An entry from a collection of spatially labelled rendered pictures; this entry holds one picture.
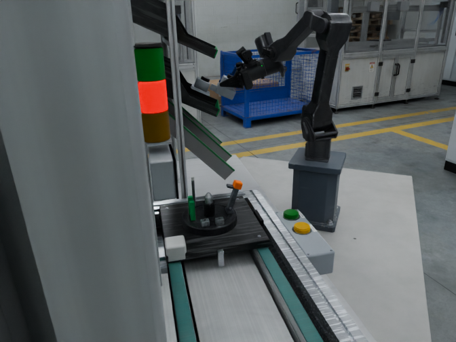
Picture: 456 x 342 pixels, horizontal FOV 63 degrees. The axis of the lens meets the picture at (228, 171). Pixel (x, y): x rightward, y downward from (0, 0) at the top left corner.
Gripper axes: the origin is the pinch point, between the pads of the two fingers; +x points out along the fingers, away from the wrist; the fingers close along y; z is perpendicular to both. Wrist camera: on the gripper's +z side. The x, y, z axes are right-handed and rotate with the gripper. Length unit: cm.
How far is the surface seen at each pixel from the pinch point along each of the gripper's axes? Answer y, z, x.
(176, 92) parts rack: 25.2, 6.7, 14.6
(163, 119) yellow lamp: 65, 11, 12
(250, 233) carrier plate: 51, -26, 7
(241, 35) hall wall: -883, -79, -67
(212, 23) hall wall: -858, -26, -6
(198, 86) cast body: 4.8, 2.4, 10.0
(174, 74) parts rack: 25.0, 11.1, 13.2
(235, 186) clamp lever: 43.6, -16.5, 7.0
